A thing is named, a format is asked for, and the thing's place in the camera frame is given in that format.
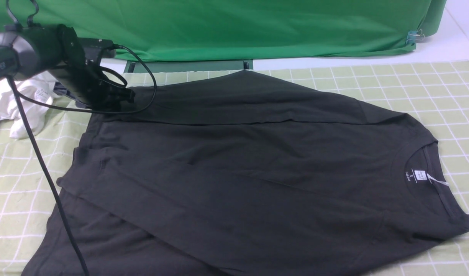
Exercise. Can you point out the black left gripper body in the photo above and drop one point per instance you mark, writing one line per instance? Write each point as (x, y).
(85, 79)

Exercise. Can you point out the dark gray long-sleeve shirt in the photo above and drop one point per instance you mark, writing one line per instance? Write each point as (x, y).
(250, 175)

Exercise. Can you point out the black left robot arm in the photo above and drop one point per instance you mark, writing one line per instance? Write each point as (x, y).
(27, 52)

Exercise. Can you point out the green backdrop cloth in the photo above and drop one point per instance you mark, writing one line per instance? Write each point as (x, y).
(217, 30)

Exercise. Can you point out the blue binder clip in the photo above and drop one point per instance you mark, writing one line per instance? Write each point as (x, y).
(414, 37)

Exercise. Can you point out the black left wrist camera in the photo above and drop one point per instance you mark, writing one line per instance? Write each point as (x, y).
(97, 49)

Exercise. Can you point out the dark green metal frame base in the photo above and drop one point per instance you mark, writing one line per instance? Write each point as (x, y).
(195, 66)

